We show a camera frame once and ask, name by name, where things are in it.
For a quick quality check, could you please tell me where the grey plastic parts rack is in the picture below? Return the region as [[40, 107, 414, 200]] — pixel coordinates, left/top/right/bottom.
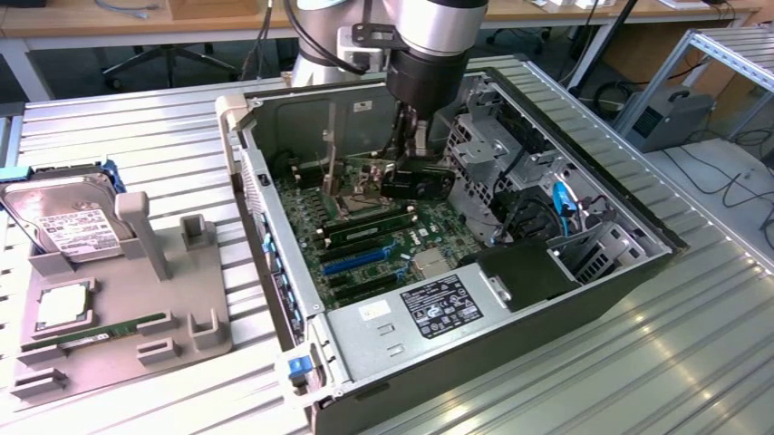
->
[[8, 190, 236, 412]]

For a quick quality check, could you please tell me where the grey machine with handle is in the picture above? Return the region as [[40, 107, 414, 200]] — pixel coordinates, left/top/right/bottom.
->
[[614, 85, 719, 154]]

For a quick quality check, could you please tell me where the black floor cable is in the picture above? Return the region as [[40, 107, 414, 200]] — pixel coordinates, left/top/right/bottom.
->
[[658, 130, 774, 210]]

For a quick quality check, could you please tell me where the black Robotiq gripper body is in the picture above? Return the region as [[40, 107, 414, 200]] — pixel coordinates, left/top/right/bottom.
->
[[384, 44, 468, 114]]

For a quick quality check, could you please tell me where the black expansion slot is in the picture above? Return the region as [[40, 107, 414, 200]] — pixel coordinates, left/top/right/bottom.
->
[[328, 271, 404, 304], [316, 242, 390, 265]]

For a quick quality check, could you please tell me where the silver metal disk bay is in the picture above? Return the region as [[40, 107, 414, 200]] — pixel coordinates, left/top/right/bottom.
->
[[440, 74, 586, 244]]

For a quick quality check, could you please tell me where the blue expansion slot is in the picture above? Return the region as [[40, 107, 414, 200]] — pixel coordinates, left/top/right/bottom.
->
[[322, 252, 395, 276]]

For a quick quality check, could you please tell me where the silver CPU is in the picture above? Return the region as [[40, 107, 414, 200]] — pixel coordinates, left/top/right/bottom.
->
[[33, 284, 93, 331]]

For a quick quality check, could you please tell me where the aluminium frame table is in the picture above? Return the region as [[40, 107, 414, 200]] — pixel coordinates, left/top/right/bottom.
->
[[610, 24, 774, 142]]

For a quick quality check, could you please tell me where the silver hard disk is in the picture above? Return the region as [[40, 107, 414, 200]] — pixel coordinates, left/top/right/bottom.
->
[[0, 174, 136, 265]]

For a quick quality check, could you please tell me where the hard drive in blue caddy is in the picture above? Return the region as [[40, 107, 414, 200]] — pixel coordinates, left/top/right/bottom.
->
[[0, 155, 128, 214]]

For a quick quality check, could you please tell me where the grey cable with connector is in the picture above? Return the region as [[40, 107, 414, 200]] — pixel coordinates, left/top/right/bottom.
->
[[239, 0, 275, 82]]

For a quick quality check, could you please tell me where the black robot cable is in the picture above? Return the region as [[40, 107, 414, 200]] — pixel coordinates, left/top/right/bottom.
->
[[282, 0, 368, 76]]

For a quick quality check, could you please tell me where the green motherboard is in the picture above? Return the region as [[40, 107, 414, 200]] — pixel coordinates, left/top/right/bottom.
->
[[271, 151, 484, 314]]

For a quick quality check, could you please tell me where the silver chipset heat sink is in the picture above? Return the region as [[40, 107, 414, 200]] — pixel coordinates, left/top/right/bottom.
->
[[412, 250, 459, 278]]

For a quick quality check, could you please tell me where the black coiled cable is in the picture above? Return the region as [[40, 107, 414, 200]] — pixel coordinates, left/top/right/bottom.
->
[[591, 80, 634, 114]]

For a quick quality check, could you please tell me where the brown box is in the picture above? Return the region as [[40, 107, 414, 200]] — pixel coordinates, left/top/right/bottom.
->
[[167, 0, 236, 22]]

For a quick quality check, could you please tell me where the perforated metal drive cage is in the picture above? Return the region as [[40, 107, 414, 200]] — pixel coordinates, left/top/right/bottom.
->
[[547, 217, 673, 285]]

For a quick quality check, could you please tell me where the blue case release latch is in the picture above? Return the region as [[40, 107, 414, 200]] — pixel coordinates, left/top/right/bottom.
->
[[286, 356, 314, 381]]

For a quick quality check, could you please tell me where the light blue network cable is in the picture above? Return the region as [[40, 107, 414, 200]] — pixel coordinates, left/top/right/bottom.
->
[[93, 0, 163, 20]]

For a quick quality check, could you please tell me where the black office chair base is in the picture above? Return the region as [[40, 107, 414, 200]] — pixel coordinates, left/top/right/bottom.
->
[[97, 41, 239, 91]]

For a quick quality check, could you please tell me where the black stand pole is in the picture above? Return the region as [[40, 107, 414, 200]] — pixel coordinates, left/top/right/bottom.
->
[[564, 0, 643, 99]]

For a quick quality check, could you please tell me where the black plastic air shroud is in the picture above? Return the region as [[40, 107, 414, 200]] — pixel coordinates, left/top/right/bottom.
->
[[456, 238, 583, 314]]

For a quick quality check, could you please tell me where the wooden desk white frame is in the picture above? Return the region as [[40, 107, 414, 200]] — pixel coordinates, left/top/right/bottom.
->
[[0, 0, 302, 104], [483, 0, 765, 90]]

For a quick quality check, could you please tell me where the silver power supply with label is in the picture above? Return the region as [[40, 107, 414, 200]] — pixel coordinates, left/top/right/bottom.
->
[[308, 264, 516, 386]]

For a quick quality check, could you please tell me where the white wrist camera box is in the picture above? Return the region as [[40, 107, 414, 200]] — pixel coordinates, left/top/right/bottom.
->
[[334, 21, 404, 77]]

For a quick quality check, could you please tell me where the blue SATA wire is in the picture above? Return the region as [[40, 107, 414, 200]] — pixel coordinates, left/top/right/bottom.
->
[[548, 179, 577, 237]]

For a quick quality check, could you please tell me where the black power wire bundle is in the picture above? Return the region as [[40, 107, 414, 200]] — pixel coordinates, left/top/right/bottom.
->
[[487, 171, 562, 244]]

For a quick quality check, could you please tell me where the open black PC case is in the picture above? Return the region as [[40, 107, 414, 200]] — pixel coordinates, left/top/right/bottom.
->
[[215, 65, 690, 435]]

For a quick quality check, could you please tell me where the CPU socket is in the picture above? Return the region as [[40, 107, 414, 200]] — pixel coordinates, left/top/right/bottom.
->
[[330, 192, 390, 219]]

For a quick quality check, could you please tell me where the black RAM slot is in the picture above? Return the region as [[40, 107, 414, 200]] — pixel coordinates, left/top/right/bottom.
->
[[290, 156, 328, 179], [314, 204, 416, 235], [294, 167, 331, 190]]

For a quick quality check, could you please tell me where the graphics card with black fan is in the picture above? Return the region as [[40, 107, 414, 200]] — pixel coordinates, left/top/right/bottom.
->
[[319, 128, 456, 204]]

